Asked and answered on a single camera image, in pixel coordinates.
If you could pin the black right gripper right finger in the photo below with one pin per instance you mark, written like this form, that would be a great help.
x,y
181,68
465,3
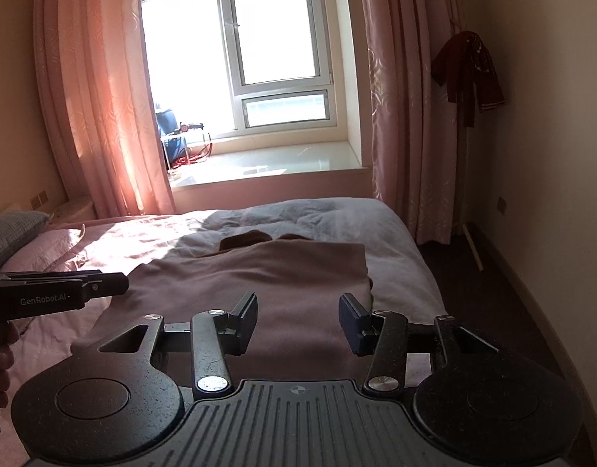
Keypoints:
x,y
471,399

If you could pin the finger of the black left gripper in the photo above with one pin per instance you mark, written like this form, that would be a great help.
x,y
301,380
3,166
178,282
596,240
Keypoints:
x,y
106,285

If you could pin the pink duvet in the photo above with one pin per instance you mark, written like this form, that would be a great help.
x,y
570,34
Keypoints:
x,y
399,279

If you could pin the mauve cloth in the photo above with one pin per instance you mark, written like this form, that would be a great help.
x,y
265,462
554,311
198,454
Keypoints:
x,y
298,285

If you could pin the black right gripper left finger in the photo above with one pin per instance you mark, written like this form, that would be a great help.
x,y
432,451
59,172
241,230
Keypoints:
x,y
108,404

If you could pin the blue object on windowsill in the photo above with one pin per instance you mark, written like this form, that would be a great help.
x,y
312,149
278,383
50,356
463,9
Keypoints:
x,y
182,143

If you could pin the white framed window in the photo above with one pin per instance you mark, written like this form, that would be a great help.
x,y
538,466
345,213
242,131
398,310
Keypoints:
x,y
258,69

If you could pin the dark coat on stand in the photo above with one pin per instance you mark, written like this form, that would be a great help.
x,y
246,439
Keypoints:
x,y
443,71

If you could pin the grey pillow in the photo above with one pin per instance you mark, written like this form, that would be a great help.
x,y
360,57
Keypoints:
x,y
17,229

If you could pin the pink pillow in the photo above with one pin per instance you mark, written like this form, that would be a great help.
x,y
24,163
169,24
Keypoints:
x,y
43,252

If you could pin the pink left curtain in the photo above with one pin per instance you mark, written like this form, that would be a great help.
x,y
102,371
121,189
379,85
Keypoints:
x,y
94,88

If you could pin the pink curtain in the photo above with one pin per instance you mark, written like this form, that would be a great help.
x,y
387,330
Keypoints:
x,y
94,88
414,126

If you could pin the pink right curtain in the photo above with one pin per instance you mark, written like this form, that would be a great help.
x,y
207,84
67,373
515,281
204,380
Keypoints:
x,y
414,126

